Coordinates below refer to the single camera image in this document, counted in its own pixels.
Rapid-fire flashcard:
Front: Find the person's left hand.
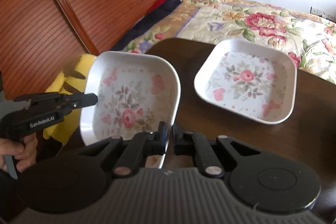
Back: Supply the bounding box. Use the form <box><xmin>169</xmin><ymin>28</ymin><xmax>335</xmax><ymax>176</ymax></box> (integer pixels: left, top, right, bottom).
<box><xmin>0</xmin><ymin>133</ymin><xmax>38</xmax><ymax>172</ymax></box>

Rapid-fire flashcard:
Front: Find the floral bed blanket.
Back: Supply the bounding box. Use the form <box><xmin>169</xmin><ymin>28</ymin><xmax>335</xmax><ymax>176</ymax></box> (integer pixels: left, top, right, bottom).
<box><xmin>122</xmin><ymin>0</ymin><xmax>335</xmax><ymax>83</ymax></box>

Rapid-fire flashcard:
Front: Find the yellow plush toy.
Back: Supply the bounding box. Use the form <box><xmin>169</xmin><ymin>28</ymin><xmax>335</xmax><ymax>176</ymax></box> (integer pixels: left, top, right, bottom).
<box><xmin>43</xmin><ymin>54</ymin><xmax>96</xmax><ymax>145</ymax></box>

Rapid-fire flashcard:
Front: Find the wall socket strip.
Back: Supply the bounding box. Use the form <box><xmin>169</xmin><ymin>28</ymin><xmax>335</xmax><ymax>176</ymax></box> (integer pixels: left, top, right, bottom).
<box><xmin>310</xmin><ymin>7</ymin><xmax>335</xmax><ymax>22</ymax></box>

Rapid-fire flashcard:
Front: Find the dark blue pillow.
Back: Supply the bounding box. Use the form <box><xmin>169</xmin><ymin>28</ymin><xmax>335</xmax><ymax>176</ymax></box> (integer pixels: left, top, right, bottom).
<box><xmin>110</xmin><ymin>0</ymin><xmax>181</xmax><ymax>51</ymax></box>

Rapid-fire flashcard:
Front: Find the white floral square plate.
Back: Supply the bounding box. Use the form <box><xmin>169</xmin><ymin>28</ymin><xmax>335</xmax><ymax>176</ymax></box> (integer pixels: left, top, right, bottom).
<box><xmin>79</xmin><ymin>50</ymin><xmax>182</xmax><ymax>169</ymax></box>
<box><xmin>194</xmin><ymin>39</ymin><xmax>297</xmax><ymax>125</ymax></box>

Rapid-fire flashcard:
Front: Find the wooden headboard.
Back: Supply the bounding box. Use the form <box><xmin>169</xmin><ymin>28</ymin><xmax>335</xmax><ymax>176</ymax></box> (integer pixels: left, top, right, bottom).
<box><xmin>1</xmin><ymin>0</ymin><xmax>156</xmax><ymax>99</ymax></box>

